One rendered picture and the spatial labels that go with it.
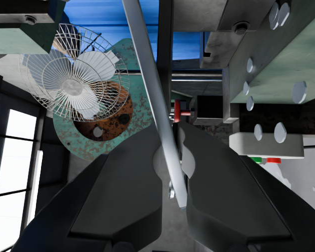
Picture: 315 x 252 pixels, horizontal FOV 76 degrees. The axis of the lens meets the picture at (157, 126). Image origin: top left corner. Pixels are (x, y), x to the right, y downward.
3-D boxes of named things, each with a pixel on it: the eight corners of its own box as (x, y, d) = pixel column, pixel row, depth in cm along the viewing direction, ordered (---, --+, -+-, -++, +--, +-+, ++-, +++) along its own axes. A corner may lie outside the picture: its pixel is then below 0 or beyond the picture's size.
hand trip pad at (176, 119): (203, 123, 53) (173, 122, 54) (199, 126, 59) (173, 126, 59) (203, 97, 54) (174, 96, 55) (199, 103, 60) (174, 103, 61)
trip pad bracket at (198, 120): (275, 120, 48) (192, 117, 50) (258, 126, 58) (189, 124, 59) (274, 96, 49) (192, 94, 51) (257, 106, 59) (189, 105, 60)
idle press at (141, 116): (281, 173, 140) (41, 162, 153) (236, 165, 238) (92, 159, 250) (273, -24, 161) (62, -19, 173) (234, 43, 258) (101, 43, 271)
